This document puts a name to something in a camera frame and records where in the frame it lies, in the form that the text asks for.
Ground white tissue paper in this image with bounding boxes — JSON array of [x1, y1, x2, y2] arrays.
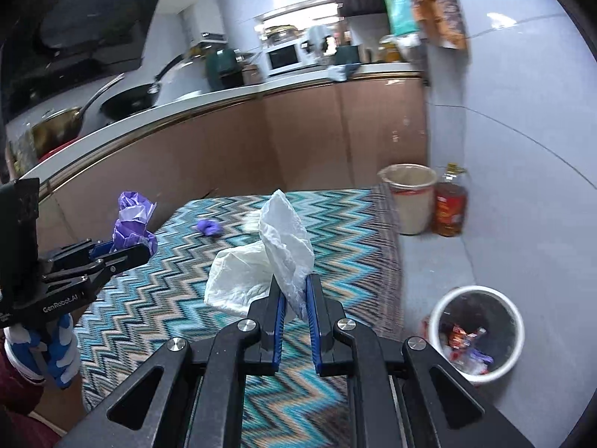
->
[[203, 190, 315, 321]]

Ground brown yellow snack bag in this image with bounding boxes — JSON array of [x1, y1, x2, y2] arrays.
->
[[447, 325, 487, 352]]

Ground purple plastic wrapper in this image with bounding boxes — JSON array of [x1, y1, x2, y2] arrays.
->
[[90, 191, 158, 259]]

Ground small purple wrapper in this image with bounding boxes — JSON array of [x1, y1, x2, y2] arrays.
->
[[195, 218, 224, 238]]

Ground white microwave oven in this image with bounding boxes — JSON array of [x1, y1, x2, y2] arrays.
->
[[264, 38, 315, 77]]

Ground dark green appliance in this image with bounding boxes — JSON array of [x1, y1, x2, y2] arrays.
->
[[206, 47, 244, 91]]

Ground orange patterned apron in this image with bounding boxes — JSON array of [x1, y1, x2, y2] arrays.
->
[[411, 0, 469, 53]]

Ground grey blue dish cloth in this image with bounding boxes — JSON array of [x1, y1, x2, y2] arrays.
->
[[327, 63, 361, 82]]

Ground brown kitchen cabinets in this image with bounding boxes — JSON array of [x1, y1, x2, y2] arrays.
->
[[32, 72, 428, 251]]

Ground left gloved hand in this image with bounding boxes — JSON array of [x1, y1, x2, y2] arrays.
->
[[3, 314, 81, 389]]

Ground brass lidded pot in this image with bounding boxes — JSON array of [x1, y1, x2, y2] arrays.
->
[[30, 73, 125, 161]]

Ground beige lined waste bin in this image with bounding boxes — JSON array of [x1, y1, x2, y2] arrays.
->
[[378, 164, 437, 236]]

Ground green mug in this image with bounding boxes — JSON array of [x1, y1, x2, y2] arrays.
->
[[334, 44, 360, 66]]

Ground cooking oil bottle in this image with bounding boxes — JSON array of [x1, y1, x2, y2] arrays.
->
[[432, 163, 468, 238]]

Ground yellow jar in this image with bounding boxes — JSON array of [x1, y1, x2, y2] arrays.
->
[[378, 34, 403, 63]]

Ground white water heater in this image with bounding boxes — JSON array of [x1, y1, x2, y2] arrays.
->
[[181, 0, 228, 47]]

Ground black wok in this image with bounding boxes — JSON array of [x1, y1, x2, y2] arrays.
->
[[100, 55, 184, 121]]

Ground zigzag patterned rug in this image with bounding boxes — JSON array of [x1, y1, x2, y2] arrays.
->
[[76, 185, 403, 447]]

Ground black range hood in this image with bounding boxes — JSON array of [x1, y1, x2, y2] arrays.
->
[[1, 0, 159, 121]]

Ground white black trash bin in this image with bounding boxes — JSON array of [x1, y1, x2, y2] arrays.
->
[[424, 285, 525, 386]]

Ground teal plastic bag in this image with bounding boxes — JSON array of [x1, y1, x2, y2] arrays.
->
[[384, 0, 419, 37]]

